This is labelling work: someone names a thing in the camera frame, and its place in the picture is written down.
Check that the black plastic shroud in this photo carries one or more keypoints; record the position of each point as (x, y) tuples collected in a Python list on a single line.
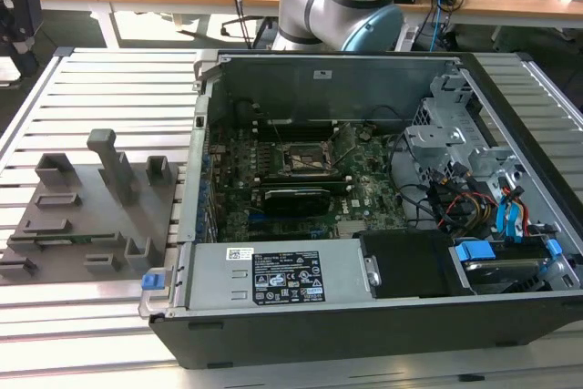
[(405, 266)]

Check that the green motherboard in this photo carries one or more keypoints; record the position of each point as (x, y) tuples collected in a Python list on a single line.
[(378, 170)]

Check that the hard disk in blue carrier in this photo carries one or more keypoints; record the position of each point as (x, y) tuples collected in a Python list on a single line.
[(501, 270)]

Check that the CPU socket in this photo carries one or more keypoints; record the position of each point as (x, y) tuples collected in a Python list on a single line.
[(303, 159)]

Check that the silver chipset heat sink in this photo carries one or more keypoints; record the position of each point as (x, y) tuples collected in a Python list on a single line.
[(350, 228)]

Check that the round coin cell battery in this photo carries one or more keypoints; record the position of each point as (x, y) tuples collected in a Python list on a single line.
[(364, 136)]

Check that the grey parts rack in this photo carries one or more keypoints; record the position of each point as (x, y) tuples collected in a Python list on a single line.
[(91, 220)]

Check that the blue rear port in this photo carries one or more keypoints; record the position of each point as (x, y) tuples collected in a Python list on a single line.
[(207, 163)]

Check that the blue case latch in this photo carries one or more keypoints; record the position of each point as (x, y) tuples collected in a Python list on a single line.
[(152, 282)]

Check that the metal drive cage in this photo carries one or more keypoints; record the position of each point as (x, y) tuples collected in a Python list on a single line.
[(432, 138)]

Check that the black RAM slot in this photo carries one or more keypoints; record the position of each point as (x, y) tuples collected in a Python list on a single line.
[(309, 177), (305, 125), (305, 135), (309, 186)]

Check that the green RAM stick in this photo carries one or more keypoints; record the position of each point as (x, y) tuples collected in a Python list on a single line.
[(79, 239)]

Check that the black graphics card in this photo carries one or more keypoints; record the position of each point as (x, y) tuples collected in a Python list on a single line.
[(296, 202)]

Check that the black PC case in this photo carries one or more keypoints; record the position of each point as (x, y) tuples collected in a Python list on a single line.
[(319, 339)]

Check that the silver power supply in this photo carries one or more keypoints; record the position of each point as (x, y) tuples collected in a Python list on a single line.
[(214, 270)]

